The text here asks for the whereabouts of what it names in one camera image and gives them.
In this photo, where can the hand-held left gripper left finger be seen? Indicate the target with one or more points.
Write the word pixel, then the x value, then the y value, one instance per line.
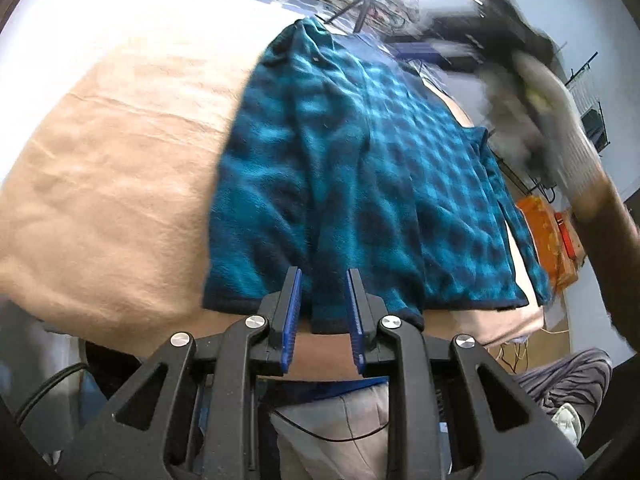
pixel 291 320

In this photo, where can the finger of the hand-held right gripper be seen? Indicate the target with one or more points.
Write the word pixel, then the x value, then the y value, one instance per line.
pixel 417 50

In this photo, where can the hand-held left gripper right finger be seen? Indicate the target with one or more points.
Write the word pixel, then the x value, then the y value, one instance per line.
pixel 355 320

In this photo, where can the teal plaid fleece jacket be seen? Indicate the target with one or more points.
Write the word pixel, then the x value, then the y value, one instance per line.
pixel 375 160

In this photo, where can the person's right forearm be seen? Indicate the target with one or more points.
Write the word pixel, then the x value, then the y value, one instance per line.
pixel 615 260

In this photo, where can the black metal clothes rack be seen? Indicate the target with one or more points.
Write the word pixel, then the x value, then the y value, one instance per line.
pixel 602 130

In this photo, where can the person's right hand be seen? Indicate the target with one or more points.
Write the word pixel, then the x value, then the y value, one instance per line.
pixel 570 125

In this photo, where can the black tripod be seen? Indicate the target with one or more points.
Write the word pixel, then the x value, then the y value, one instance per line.
pixel 361 15

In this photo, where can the person's beige pants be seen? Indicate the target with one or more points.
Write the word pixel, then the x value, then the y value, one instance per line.
pixel 340 460

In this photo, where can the person's grey striped pants leg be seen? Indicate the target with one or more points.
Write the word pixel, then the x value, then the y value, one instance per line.
pixel 565 375

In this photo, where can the red box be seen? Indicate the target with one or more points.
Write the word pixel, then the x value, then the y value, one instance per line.
pixel 567 235

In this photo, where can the beige blanket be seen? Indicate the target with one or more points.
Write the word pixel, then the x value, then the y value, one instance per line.
pixel 125 160

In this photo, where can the person's white shoe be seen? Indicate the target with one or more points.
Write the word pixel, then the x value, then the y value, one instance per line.
pixel 567 422

